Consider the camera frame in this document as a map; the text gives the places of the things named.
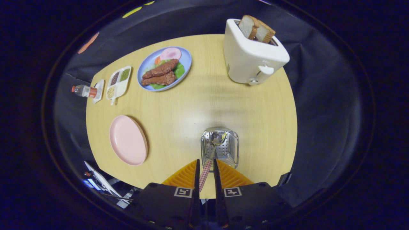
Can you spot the orange carrot slice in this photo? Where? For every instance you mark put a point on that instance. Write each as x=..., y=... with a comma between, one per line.
x=157, y=60

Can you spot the white toaster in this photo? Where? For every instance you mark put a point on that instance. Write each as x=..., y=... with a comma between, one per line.
x=249, y=60

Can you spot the pink round plate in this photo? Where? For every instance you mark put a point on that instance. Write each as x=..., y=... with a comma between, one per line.
x=127, y=140

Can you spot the blue oval plate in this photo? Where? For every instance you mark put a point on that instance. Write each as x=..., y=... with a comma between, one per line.
x=187, y=57

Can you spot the green lettuce leaf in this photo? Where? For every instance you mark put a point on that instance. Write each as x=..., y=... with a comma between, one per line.
x=180, y=71

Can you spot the pink ham slice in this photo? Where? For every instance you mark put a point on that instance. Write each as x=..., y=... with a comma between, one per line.
x=171, y=53

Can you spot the brown grilled meat slice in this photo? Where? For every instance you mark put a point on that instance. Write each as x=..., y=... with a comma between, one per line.
x=161, y=68
x=159, y=79

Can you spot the toast bread slice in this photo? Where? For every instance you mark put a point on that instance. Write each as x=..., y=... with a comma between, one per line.
x=247, y=27
x=266, y=32

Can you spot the dark table edge bracket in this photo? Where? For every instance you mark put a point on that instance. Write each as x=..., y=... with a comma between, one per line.
x=285, y=179

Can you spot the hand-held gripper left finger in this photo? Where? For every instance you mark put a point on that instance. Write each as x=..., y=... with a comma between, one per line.
x=172, y=204

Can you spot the black backdrop cloth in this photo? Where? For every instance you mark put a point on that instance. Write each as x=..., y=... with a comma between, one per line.
x=319, y=111

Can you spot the white square coaster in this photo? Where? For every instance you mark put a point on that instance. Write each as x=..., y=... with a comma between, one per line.
x=99, y=88

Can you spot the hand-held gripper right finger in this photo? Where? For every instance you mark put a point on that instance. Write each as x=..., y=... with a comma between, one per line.
x=249, y=204

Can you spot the white divided bean tray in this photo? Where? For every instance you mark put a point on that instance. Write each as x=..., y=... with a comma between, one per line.
x=120, y=91

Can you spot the clear plastic water bottle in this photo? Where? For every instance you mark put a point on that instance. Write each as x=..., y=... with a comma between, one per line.
x=84, y=91

